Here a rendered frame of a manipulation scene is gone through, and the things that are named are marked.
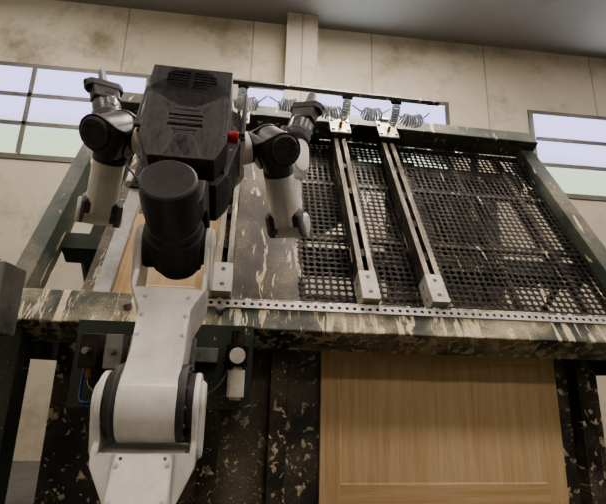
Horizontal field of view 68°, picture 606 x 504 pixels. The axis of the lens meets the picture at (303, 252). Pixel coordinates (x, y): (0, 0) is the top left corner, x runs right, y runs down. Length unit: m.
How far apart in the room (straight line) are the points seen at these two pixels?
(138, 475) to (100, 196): 0.80
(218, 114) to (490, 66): 4.53
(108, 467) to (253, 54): 4.31
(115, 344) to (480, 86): 4.58
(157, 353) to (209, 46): 4.21
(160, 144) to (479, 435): 1.44
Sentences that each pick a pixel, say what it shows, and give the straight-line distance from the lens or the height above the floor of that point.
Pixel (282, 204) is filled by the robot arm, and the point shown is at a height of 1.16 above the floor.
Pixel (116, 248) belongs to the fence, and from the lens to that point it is 1.66.
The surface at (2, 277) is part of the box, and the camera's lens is 1.34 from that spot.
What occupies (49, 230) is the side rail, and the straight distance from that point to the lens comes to 1.76.
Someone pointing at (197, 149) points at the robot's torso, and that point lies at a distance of 1.08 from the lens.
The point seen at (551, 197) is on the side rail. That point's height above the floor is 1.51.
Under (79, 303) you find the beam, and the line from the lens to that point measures 1.51.
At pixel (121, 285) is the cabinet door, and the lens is 1.57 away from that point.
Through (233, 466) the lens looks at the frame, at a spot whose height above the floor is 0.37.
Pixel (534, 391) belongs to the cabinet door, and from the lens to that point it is 1.97.
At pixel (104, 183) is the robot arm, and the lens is 1.40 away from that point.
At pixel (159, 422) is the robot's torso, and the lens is 0.88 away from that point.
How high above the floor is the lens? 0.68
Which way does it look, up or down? 15 degrees up
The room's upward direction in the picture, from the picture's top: 2 degrees clockwise
